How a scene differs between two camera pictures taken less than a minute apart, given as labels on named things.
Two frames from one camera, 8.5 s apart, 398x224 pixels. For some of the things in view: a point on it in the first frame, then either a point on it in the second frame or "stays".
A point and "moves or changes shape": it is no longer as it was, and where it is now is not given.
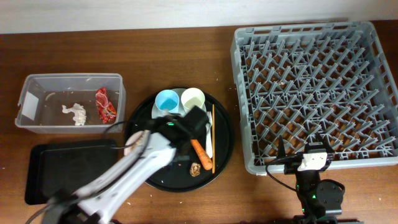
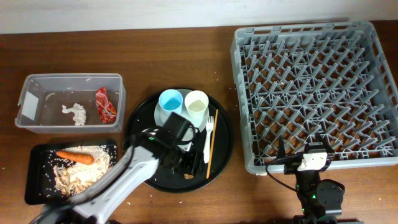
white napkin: (79, 113) stays
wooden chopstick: (213, 136) -> (211, 147)
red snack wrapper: (106, 109) stays
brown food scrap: (194, 169) moves or changes shape
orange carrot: (204, 158) -> (82, 158)
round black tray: (205, 158) stays
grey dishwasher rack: (332, 78) stays
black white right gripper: (329, 155) stays
